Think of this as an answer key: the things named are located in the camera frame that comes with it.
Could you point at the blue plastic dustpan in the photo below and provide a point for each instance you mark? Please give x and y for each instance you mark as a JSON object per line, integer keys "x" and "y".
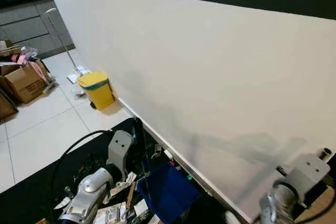
{"x": 170, "y": 190}

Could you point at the black floor mat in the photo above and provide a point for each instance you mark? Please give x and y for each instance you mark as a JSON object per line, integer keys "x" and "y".
{"x": 31, "y": 203}

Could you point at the yellow lidded trash bin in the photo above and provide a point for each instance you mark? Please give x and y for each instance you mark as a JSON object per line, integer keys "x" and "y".
{"x": 97, "y": 93}

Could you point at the clear plastic bag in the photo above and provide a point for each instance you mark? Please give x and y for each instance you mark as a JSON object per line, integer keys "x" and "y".
{"x": 79, "y": 92}

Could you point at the white flat mop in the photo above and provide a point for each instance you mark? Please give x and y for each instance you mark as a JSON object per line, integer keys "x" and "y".
{"x": 76, "y": 76}

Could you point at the printed brown cardboard box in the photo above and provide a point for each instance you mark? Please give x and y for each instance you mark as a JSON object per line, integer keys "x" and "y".
{"x": 26, "y": 85}

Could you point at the pink packet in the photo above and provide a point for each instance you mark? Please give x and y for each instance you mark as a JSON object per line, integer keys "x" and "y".
{"x": 26, "y": 57}

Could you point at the grey kitchen cabinet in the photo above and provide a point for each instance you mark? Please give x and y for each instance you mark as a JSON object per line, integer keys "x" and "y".
{"x": 31, "y": 24}

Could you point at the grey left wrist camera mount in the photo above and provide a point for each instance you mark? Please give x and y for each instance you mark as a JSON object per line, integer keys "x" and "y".
{"x": 121, "y": 148}

